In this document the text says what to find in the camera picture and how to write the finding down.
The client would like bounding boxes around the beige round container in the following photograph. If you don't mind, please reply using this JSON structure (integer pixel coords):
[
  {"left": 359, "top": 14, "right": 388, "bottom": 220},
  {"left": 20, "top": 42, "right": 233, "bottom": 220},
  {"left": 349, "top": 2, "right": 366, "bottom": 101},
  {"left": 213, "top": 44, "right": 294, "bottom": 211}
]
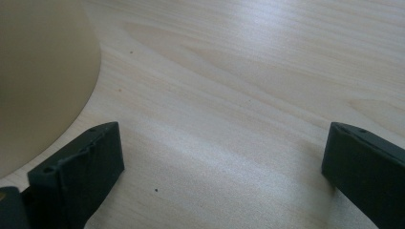
[{"left": 0, "top": 0, "right": 102, "bottom": 179}]

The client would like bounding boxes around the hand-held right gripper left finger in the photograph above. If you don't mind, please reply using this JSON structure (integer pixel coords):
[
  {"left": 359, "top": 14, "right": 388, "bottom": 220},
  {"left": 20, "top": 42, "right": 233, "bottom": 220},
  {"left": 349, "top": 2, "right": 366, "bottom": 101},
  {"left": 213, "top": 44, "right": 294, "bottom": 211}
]
[{"left": 20, "top": 121, "right": 125, "bottom": 229}]

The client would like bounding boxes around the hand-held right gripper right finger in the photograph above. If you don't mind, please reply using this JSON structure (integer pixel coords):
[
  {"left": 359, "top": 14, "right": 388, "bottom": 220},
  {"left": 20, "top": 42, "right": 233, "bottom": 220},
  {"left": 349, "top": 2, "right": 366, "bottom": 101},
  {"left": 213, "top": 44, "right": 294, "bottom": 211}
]
[{"left": 321, "top": 121, "right": 405, "bottom": 229}]

